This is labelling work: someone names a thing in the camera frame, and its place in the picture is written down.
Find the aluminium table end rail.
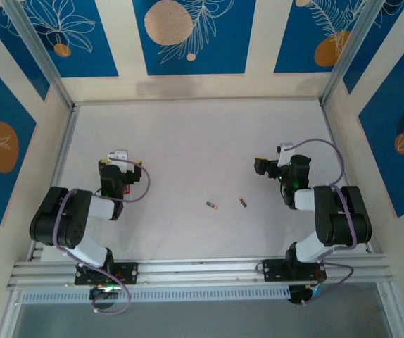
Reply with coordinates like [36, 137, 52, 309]
[72, 99, 324, 107]

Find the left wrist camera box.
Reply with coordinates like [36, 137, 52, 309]
[108, 149, 130, 164]

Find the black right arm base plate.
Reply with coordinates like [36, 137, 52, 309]
[260, 258, 328, 282]

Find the white slotted cable duct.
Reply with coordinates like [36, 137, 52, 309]
[20, 285, 291, 306]

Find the aluminium frame post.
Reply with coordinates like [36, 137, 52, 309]
[1, 0, 76, 110]
[320, 0, 388, 108]

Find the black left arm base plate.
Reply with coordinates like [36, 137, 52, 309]
[74, 262, 139, 286]

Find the aluminium table side rail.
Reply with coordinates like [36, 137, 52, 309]
[27, 105, 80, 262]
[320, 101, 374, 255]

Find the long aluminium mounting rail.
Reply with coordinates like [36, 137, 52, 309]
[6, 253, 395, 292]

